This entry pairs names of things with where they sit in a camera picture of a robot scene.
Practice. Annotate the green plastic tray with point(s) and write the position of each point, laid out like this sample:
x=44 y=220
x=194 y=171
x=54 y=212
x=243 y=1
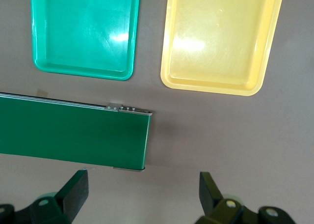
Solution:
x=83 y=27

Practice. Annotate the green conveyor belt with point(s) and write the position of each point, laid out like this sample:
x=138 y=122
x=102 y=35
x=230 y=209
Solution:
x=73 y=133

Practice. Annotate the yellow plastic tray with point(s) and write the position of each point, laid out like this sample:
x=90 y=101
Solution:
x=220 y=37

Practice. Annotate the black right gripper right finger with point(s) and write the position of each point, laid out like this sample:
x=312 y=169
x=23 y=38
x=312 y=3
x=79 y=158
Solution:
x=211 y=197

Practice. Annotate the brown tape piece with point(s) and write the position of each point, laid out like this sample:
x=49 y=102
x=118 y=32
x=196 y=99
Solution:
x=42 y=93

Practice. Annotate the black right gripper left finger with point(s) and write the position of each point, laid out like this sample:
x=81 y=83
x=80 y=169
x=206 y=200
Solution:
x=73 y=199

